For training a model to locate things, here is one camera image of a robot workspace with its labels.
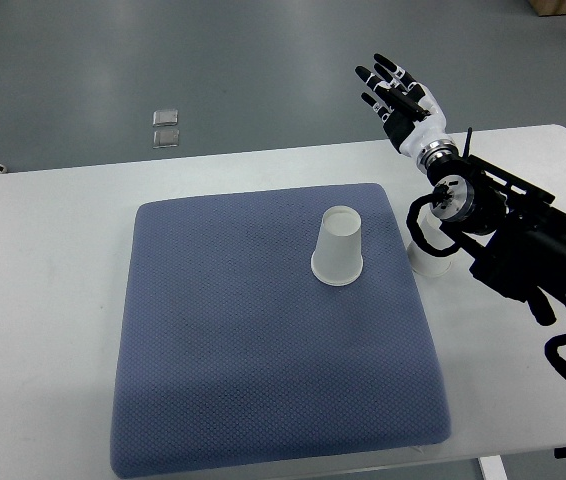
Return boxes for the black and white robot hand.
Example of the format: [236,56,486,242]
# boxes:
[355,54,452,160]

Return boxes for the white paper cup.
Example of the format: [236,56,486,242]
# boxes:
[407,212,452,278]
[311,205,363,287]

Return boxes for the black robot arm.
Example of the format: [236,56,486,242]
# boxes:
[407,140,566,326]

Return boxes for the white paper cup on mat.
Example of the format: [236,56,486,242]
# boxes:
[311,205,363,287]

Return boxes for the wooden box corner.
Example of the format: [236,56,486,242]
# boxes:
[528,0,566,16]

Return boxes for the upper metal floor plate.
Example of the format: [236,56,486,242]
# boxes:
[153,108,178,127]

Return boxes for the metal floor plate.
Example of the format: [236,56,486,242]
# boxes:
[153,128,180,149]
[153,108,178,127]

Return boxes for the lower metal floor plate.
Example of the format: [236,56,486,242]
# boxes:
[153,128,180,149]

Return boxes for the blue textured cushion mat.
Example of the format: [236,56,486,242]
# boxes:
[110,183,451,478]

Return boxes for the white table leg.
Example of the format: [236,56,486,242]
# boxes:
[478,455,508,480]

